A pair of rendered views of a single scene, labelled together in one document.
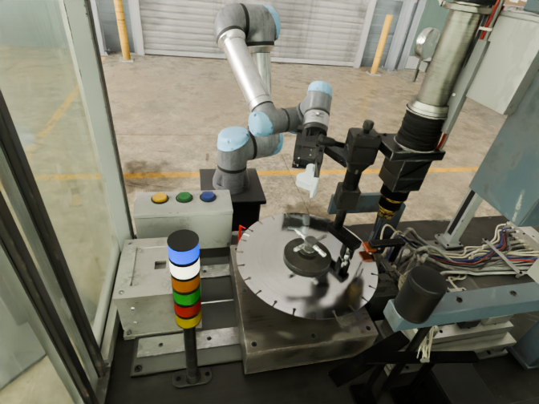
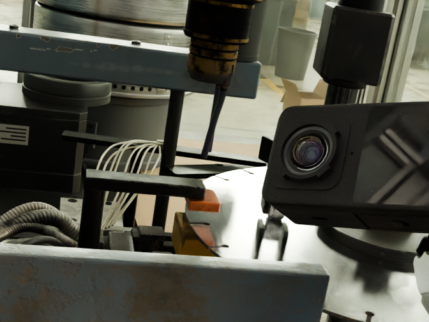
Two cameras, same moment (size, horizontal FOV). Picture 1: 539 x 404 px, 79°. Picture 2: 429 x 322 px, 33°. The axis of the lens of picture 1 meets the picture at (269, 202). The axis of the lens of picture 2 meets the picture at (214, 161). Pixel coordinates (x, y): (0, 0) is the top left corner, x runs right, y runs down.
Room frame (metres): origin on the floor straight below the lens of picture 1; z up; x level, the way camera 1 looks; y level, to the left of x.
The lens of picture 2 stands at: (1.11, -0.22, 1.15)
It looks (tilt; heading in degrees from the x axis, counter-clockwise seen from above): 17 degrees down; 183
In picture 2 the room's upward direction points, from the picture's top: 9 degrees clockwise
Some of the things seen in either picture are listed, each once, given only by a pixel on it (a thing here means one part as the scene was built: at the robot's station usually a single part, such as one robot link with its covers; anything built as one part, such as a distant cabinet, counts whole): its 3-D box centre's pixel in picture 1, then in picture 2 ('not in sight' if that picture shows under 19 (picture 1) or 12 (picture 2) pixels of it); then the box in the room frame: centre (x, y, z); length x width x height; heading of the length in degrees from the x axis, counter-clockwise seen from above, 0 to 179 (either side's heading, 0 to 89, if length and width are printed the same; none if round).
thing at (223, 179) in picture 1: (231, 173); not in sight; (1.11, 0.17, 0.80); 0.15 x 0.15 x 0.10
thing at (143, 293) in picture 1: (163, 284); not in sight; (0.51, 0.23, 0.82); 0.18 x 0.18 x 0.15; 16
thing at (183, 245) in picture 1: (184, 247); not in sight; (0.34, 0.12, 1.14); 0.05 x 0.04 x 0.03; 16
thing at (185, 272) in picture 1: (184, 262); not in sight; (0.34, 0.12, 1.11); 0.05 x 0.04 x 0.03; 16
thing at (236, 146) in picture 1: (234, 147); not in sight; (1.12, 0.16, 0.91); 0.13 x 0.12 x 0.14; 127
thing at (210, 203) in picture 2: (380, 252); (148, 220); (0.60, -0.29, 0.95); 0.10 x 0.03 x 0.07; 106
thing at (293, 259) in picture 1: (307, 252); (387, 219); (0.55, -0.10, 0.96); 0.11 x 0.11 x 0.03
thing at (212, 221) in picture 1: (185, 220); not in sight; (0.77, 0.25, 0.82); 0.28 x 0.11 x 0.15; 106
